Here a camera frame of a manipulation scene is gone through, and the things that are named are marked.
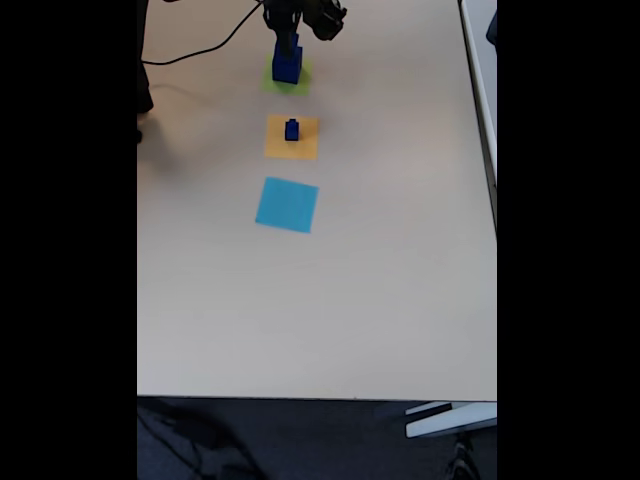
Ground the medium blue cube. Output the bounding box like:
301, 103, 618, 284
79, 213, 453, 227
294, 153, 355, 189
275, 32, 302, 59

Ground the large blue cube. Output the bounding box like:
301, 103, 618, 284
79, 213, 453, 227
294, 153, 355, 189
272, 45, 304, 84

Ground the green paper square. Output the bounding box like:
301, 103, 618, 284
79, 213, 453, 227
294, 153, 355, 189
260, 53, 314, 97

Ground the orange paper square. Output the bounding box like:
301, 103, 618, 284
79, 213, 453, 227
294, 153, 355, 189
263, 113, 319, 161

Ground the light blue paper square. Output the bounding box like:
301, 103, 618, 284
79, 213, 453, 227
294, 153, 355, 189
254, 176, 320, 235

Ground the white neighbouring table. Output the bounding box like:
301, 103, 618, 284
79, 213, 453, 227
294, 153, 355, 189
458, 0, 498, 234

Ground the white table leg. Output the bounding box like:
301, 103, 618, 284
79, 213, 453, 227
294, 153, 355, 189
404, 401, 498, 439

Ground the black camera box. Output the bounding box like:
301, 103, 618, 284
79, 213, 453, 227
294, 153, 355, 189
302, 0, 348, 42

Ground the black cable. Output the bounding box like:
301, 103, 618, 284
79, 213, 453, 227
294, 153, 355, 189
142, 0, 266, 66

